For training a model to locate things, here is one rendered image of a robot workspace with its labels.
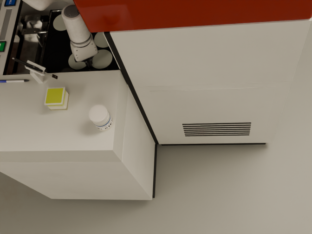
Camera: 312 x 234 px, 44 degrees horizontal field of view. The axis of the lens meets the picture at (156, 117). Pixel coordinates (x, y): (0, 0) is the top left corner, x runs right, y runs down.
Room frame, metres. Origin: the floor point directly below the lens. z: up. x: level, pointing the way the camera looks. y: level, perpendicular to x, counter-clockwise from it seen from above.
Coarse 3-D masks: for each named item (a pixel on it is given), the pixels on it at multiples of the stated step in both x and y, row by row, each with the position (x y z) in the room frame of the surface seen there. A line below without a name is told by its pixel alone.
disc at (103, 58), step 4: (100, 52) 1.07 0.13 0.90; (104, 52) 1.06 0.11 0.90; (108, 52) 1.06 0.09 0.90; (96, 56) 1.06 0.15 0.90; (100, 56) 1.05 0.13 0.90; (104, 56) 1.04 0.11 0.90; (108, 56) 1.04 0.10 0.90; (92, 60) 1.05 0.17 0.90; (96, 60) 1.04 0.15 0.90; (100, 60) 1.03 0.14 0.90; (104, 60) 1.02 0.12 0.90; (108, 60) 1.02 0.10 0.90; (92, 64) 1.03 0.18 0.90; (96, 64) 1.02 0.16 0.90; (100, 64) 1.01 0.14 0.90; (104, 64) 1.00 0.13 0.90; (108, 64) 1.00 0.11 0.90; (100, 68) 0.99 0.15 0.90
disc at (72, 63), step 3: (72, 54) 1.12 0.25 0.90; (72, 57) 1.10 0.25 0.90; (69, 60) 1.09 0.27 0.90; (72, 60) 1.09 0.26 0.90; (69, 63) 1.08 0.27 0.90; (72, 63) 1.07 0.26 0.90; (75, 63) 1.07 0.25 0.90; (78, 63) 1.06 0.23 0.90; (81, 63) 1.06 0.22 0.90; (84, 63) 1.05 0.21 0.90; (72, 66) 1.06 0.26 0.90; (75, 66) 1.05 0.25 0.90; (78, 66) 1.04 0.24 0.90; (81, 66) 1.04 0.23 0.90; (84, 66) 1.03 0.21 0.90
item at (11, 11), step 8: (8, 8) 1.47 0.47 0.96; (16, 8) 1.45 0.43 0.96; (0, 16) 1.44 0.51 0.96; (8, 16) 1.42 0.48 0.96; (16, 16) 1.40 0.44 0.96; (0, 24) 1.39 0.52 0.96; (8, 24) 1.37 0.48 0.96; (0, 32) 1.34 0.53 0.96; (8, 32) 1.32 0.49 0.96; (0, 40) 1.30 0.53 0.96; (8, 40) 1.28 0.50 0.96; (8, 48) 1.23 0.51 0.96; (0, 56) 1.21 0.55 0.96; (0, 64) 1.17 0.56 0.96; (0, 72) 1.12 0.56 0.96
